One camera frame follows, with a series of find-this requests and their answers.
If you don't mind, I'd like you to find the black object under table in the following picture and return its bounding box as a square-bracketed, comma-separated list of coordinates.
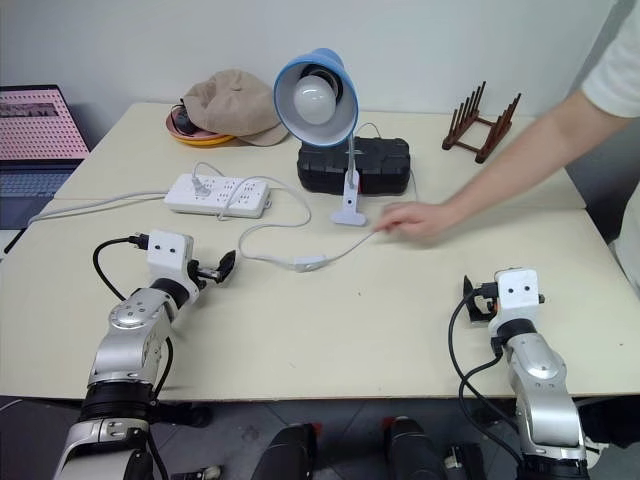
[574, 397, 640, 450]

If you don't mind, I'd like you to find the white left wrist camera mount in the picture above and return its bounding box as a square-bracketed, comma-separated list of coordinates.
[145, 229, 202, 306]

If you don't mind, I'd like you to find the dark rounded shape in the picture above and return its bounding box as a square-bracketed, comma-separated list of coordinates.
[381, 415, 447, 480]
[248, 422, 320, 480]

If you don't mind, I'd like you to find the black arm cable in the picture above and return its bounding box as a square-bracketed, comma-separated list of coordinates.
[91, 232, 151, 302]
[447, 288, 527, 464]

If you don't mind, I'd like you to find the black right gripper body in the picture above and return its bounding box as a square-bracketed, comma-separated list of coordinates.
[473, 281, 500, 321]

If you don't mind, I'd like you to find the white power strip cable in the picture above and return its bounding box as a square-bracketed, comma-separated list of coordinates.
[28, 191, 172, 224]

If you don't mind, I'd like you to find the black plastic case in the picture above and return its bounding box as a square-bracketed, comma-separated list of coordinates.
[295, 135, 413, 197]

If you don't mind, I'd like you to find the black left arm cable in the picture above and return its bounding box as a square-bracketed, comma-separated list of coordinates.
[91, 232, 151, 302]

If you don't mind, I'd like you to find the laptop with pink screen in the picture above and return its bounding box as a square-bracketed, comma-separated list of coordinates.
[0, 84, 92, 231]

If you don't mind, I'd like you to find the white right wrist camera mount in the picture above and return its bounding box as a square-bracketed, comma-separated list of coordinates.
[487, 267, 547, 337]

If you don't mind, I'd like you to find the white lamp cord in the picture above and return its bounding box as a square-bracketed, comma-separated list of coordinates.
[190, 122, 417, 270]

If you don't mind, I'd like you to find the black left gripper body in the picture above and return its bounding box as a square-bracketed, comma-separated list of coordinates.
[188, 259, 224, 291]

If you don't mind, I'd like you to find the white power strip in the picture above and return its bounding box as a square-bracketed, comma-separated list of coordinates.
[163, 173, 274, 221]

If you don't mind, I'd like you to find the black item in bowl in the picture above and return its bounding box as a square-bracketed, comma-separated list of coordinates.
[171, 101, 199, 137]

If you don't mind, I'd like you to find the white inline cord switch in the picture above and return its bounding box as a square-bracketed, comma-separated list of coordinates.
[293, 254, 328, 274]

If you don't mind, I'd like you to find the blue clip desk lamp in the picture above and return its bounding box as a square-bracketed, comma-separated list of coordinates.
[271, 47, 369, 227]

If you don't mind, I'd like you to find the white light bulb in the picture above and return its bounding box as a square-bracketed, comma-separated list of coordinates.
[291, 75, 342, 127]

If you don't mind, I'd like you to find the brown wooden peg rack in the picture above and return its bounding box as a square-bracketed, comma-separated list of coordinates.
[440, 81, 524, 164]

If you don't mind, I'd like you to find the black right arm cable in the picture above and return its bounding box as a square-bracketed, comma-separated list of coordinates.
[447, 288, 527, 464]

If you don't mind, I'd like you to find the yellow and pink bowl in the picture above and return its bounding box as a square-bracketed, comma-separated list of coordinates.
[165, 105, 237, 149]

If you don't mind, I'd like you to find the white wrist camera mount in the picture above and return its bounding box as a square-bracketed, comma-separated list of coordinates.
[487, 267, 547, 337]
[145, 229, 202, 306]

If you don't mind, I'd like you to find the beige cap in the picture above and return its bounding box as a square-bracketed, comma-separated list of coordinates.
[181, 68, 292, 148]

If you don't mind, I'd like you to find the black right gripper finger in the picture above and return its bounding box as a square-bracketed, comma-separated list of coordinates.
[465, 300, 490, 327]
[462, 273, 482, 304]

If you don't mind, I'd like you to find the person's bare hand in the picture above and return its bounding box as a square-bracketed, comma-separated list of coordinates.
[376, 201, 460, 248]

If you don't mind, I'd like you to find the person's white shirt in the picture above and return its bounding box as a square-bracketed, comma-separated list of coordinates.
[579, 0, 640, 301]

